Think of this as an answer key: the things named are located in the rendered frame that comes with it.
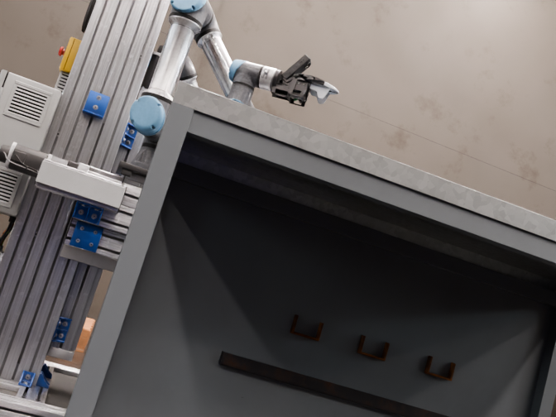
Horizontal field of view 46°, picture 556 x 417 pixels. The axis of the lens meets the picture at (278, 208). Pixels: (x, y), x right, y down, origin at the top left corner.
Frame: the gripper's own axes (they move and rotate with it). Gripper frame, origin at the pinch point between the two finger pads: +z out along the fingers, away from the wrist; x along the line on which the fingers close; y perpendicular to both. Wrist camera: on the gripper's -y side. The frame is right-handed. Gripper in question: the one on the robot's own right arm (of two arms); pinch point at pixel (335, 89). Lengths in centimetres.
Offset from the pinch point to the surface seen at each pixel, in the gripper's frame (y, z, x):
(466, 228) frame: 56, 44, 68
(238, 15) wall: -246, -186, -380
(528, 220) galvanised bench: 49, 55, 64
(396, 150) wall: -188, 4, -477
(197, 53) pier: -182, -203, -358
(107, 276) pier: 49, -211, -380
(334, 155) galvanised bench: 53, 17, 80
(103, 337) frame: 96, -8, 86
